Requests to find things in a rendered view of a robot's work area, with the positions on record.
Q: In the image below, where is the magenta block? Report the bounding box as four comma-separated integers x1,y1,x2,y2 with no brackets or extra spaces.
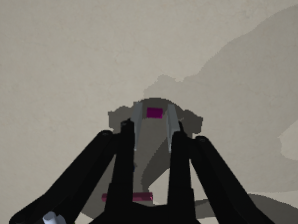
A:
147,107,163,118

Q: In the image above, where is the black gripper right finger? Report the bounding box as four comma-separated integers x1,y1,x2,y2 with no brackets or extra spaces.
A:
166,104,275,224

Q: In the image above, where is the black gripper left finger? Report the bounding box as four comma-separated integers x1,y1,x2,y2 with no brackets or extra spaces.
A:
9,102,143,224

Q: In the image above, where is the pink rod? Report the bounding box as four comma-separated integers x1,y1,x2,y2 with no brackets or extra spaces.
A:
101,192,153,202

